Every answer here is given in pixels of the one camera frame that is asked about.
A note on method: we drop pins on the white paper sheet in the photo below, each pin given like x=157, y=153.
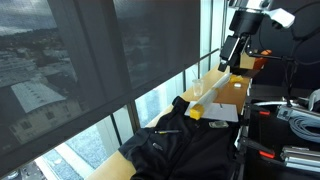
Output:
x=223, y=113

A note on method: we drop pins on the folded dollar bill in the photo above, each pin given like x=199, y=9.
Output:
x=219, y=124

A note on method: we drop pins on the brown cardboard box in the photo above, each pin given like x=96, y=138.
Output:
x=248, y=61

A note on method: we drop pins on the black and silver pen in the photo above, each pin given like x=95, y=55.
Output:
x=166, y=131

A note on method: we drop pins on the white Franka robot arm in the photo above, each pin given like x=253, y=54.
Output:
x=281, y=16

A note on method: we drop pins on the clear plastic cup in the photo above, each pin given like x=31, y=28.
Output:
x=198, y=88

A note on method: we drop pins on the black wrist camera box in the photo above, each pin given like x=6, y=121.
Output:
x=229, y=48

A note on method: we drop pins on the small white block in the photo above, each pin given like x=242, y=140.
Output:
x=237, y=85

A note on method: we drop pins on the aluminium extrusion rail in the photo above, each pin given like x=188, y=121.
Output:
x=300, y=158

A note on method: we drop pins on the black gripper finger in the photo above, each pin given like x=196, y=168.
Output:
x=239, y=70

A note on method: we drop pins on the small metal corner bracket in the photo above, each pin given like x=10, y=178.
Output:
x=285, y=113

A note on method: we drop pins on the long roll with yellow ends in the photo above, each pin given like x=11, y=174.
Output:
x=208, y=96

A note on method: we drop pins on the black boom camera stand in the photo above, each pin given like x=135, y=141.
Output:
x=276, y=57

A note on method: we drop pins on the black zip jersey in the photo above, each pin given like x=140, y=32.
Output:
x=186, y=153

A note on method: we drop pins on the dark mesh window blind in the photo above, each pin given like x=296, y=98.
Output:
x=40, y=66
x=160, y=36

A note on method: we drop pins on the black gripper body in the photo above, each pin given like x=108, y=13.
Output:
x=241, y=50

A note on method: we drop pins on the black perforated breadboard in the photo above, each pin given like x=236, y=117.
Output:
x=280, y=140

